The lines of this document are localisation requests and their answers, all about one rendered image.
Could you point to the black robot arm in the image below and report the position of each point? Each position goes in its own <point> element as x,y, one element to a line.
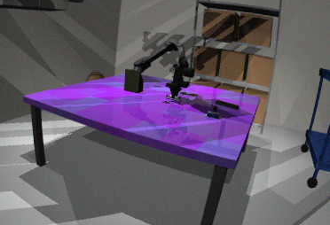
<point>172,44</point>

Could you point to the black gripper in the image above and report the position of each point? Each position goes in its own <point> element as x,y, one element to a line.
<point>174,88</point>

